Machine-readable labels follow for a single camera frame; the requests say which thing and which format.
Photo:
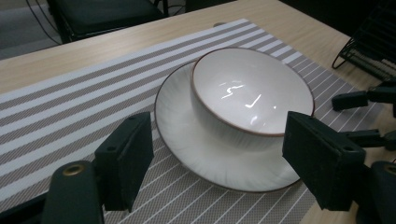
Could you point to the white bowl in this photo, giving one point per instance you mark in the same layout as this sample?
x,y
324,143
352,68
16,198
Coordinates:
x,y
249,84

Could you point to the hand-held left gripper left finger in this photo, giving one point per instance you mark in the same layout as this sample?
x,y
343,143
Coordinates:
x,y
124,161

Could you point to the black folding chair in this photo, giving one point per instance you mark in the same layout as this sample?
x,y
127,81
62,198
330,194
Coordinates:
x,y
106,15

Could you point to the small white plate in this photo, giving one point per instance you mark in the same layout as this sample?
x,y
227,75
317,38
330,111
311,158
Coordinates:
x,y
193,155

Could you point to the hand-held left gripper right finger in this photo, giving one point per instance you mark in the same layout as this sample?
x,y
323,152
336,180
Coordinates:
x,y
320,161

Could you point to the grey striped placemat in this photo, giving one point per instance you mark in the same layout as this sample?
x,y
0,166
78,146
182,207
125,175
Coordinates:
x,y
77,102

